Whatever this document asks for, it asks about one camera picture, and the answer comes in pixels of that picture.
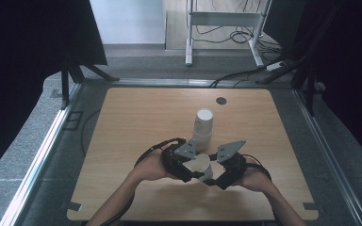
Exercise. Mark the dark round table grommet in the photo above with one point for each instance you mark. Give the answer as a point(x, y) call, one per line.
point(221, 100)

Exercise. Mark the white paper cup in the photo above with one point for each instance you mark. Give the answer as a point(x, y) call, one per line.
point(201, 142)
point(198, 163)
point(204, 121)

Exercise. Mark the aluminium floor rail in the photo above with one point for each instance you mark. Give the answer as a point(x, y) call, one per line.
point(41, 157)
point(330, 157)

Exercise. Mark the black tape piece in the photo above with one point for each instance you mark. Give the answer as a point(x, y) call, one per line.
point(74, 206)
point(310, 206)

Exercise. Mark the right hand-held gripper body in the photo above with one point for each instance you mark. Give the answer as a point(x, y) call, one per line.
point(235, 164)

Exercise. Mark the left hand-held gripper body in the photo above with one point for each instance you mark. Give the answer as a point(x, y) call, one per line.
point(172, 160)

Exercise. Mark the white power strip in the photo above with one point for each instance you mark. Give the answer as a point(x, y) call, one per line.
point(276, 66)

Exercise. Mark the black curtain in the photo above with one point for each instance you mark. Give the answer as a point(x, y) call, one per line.
point(352, 62)
point(28, 47)

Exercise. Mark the person's right hand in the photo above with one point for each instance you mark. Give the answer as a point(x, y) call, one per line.
point(254, 177)

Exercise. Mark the person's left hand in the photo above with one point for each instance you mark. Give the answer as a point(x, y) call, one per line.
point(152, 168)

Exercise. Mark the black stand legs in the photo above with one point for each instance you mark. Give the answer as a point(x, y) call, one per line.
point(75, 73)
point(309, 81)

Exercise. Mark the white metal desk frame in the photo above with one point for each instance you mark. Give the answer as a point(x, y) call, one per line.
point(223, 19)

